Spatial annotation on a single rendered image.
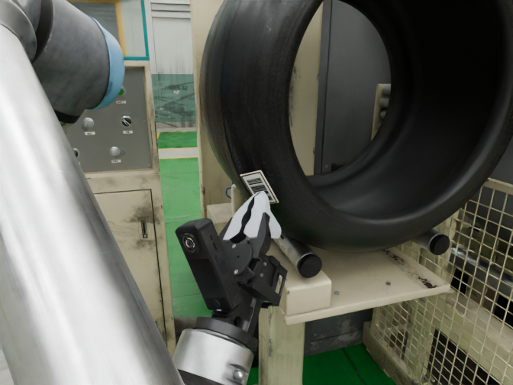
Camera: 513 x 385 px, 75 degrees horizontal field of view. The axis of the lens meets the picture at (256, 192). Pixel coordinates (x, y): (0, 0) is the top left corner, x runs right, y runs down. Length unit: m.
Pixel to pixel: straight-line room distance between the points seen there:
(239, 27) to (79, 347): 0.41
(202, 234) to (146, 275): 1.01
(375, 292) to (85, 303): 0.60
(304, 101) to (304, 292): 0.50
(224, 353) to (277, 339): 0.81
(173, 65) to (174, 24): 0.99
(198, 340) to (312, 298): 0.29
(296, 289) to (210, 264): 0.25
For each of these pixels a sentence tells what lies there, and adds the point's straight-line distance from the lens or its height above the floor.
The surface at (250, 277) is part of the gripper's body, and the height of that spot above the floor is 0.98.
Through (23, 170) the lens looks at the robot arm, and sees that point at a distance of 0.27.
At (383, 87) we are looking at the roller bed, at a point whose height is 1.19.
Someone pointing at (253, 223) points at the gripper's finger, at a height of 1.02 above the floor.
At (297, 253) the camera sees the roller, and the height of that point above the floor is 0.92.
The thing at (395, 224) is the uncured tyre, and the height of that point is 0.97.
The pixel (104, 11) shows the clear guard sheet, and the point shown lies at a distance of 1.25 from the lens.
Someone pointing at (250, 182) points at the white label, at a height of 1.06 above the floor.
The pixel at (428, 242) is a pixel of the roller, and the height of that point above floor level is 0.90.
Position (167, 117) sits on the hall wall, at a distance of 9.67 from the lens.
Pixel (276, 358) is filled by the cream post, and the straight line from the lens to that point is 1.25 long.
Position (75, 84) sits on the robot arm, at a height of 1.20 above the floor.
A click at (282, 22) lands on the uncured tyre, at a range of 0.48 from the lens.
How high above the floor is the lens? 1.21
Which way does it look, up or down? 18 degrees down
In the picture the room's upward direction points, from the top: straight up
